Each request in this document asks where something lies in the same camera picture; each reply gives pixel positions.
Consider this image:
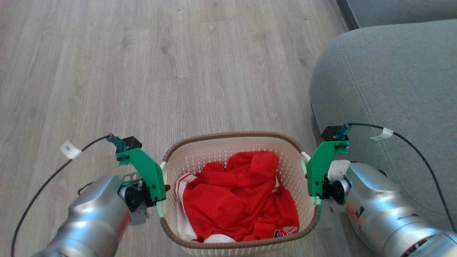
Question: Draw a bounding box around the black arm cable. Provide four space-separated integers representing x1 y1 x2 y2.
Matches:
11 133 127 257
334 123 457 233

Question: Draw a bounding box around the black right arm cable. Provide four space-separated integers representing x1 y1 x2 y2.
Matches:
334 123 457 233

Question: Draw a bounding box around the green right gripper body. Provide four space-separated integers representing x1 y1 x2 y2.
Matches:
306 141 350 200

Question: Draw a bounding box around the white right cable label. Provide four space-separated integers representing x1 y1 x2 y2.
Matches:
370 127 394 141

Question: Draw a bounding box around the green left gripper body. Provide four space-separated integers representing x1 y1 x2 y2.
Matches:
116 147 167 212

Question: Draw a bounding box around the red white jersey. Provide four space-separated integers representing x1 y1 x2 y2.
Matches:
175 151 301 244

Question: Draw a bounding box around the white cable label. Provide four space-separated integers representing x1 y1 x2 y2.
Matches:
370 127 394 141
60 140 83 160

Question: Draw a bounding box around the grey fabric sofa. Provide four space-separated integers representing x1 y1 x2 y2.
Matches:
309 19 457 232

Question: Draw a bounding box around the white laundry basket brown rim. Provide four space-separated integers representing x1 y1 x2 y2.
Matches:
159 131 322 257

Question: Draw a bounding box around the white left cable label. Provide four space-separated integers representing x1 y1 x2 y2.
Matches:
60 140 83 160

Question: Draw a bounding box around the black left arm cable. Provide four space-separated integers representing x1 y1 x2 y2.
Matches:
11 133 127 257

